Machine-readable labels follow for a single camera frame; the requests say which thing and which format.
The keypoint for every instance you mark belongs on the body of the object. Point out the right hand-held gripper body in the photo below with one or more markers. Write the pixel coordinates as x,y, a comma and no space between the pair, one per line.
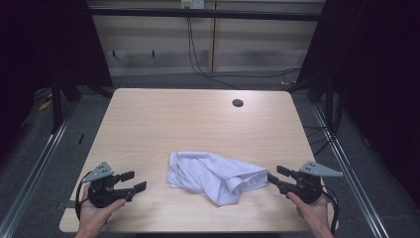
307,190

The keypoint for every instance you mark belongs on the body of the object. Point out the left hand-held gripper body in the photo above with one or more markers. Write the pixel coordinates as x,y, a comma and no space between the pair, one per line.
102,195

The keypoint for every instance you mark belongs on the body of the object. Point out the white printed towel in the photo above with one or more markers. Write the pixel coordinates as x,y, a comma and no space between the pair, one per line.
211,175

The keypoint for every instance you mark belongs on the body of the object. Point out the person's left hand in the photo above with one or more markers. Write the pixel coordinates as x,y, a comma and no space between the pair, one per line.
92,216

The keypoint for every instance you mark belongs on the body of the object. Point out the person's right hand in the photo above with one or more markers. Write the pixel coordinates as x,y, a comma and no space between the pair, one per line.
313,213

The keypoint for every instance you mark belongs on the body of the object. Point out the small black floor piece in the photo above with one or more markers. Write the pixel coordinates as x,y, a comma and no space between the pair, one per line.
81,139

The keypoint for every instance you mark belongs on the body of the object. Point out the black metal stand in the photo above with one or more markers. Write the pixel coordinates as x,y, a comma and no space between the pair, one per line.
56,105

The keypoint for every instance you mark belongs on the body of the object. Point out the yellow floor item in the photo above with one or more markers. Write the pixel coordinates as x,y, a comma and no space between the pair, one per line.
45,104

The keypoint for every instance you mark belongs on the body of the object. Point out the dark curtain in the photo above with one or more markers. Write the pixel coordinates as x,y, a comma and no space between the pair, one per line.
379,82
43,43

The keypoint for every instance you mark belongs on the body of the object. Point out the aluminium floor rail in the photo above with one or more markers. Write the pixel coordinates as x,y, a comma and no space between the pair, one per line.
350,172
36,165

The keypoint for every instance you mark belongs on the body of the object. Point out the black horizontal frame bar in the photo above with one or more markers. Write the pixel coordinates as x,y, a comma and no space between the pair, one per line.
198,14

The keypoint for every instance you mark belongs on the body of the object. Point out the white wall outlet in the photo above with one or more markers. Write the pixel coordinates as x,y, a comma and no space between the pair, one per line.
193,4

